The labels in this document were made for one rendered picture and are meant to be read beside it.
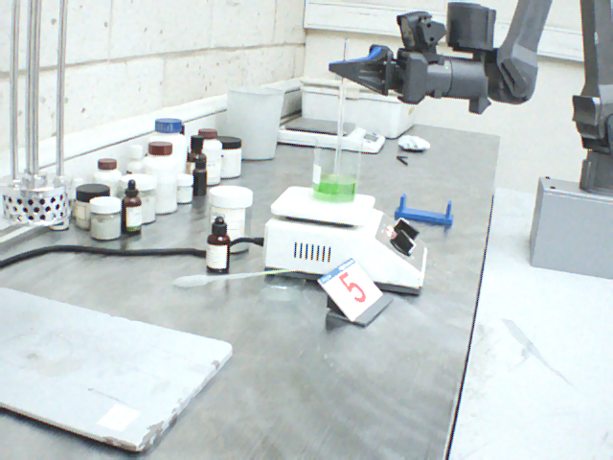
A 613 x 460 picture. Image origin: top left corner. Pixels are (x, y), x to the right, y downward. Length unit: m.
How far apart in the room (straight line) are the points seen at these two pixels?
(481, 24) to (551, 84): 1.39
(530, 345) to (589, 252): 0.29
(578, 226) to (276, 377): 0.54
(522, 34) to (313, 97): 1.12
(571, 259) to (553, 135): 1.31
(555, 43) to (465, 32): 1.34
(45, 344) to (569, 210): 0.72
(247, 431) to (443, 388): 0.20
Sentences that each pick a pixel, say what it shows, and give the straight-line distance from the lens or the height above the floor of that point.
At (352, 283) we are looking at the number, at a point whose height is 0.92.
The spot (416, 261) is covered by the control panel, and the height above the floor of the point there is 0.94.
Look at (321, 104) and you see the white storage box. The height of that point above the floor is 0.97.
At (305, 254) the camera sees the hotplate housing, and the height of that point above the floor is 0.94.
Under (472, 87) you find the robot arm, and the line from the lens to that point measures 0.94.
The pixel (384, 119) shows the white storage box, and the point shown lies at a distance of 1.97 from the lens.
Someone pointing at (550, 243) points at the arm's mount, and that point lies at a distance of 1.05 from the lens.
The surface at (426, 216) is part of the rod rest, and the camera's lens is 1.20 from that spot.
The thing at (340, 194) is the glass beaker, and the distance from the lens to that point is 0.90.
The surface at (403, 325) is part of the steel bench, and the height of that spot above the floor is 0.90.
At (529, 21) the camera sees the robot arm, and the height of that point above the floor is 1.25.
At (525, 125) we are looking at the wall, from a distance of 2.33.
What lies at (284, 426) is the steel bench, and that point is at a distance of 0.59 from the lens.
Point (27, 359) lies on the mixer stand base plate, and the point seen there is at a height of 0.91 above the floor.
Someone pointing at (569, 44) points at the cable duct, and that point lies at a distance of 2.27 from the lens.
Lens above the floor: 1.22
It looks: 17 degrees down
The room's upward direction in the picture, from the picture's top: 5 degrees clockwise
